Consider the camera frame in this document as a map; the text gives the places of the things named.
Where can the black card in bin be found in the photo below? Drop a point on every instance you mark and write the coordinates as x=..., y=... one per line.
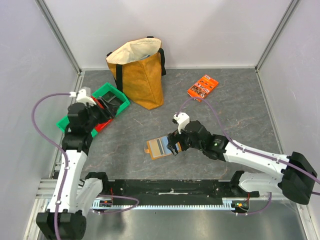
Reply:
x=113, y=99

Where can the green bin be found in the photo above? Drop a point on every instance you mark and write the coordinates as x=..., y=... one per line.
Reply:
x=62, y=124
x=108, y=87

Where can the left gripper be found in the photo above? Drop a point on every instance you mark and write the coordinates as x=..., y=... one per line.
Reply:
x=109, y=111

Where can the red bin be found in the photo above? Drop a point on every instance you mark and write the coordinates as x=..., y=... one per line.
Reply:
x=99, y=127

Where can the green bin far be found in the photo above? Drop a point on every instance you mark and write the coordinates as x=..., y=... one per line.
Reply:
x=108, y=87

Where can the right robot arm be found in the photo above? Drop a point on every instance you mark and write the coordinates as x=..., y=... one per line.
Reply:
x=290, y=175

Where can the brown paper tote bag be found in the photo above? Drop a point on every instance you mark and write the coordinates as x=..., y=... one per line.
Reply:
x=138, y=67

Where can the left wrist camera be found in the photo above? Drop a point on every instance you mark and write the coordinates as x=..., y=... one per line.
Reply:
x=82, y=96

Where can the slotted cable duct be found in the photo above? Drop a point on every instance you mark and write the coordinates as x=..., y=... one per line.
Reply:
x=102, y=205

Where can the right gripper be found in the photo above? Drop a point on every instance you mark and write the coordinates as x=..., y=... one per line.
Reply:
x=175, y=141

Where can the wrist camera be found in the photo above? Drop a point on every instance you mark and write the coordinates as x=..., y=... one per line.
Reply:
x=82, y=96
x=182, y=119

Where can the green bin near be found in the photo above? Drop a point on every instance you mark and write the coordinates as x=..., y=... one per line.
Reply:
x=62, y=124

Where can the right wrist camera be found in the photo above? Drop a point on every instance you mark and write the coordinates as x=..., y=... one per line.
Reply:
x=182, y=119

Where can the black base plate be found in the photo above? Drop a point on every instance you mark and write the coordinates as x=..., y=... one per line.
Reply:
x=208, y=187

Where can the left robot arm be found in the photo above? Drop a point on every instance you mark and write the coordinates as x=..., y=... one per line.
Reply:
x=65, y=216

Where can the yellow leather card holder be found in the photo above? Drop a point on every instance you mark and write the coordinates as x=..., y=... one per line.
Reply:
x=157, y=148

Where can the orange screw box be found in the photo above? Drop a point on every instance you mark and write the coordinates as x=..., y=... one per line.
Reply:
x=202, y=88

